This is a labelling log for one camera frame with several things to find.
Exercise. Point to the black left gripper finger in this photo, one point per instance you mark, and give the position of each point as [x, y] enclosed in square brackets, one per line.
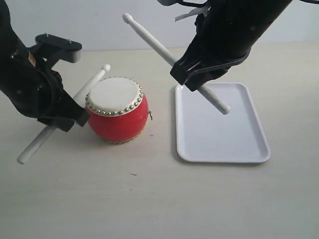
[68, 105]
[63, 122]

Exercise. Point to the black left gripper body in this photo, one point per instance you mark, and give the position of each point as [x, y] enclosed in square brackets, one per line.
[30, 83]

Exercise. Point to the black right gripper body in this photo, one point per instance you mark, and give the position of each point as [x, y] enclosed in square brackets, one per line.
[224, 38]

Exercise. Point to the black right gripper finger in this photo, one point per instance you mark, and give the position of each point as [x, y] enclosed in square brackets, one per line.
[191, 61]
[196, 81]

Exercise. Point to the white drumstick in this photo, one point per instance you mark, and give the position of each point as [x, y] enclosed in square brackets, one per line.
[170, 59]
[45, 134]

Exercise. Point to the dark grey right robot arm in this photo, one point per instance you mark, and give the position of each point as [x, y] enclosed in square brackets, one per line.
[263, 12]

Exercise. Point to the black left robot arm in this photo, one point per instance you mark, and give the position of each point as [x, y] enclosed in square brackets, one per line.
[8, 38]

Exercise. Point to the small red drum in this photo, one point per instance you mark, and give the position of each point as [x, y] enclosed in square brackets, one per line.
[118, 109]

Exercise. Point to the white rectangular plastic tray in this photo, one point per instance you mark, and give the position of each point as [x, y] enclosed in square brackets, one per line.
[204, 135]

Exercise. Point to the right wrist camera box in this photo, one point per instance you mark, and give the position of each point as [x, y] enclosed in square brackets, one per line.
[181, 2]

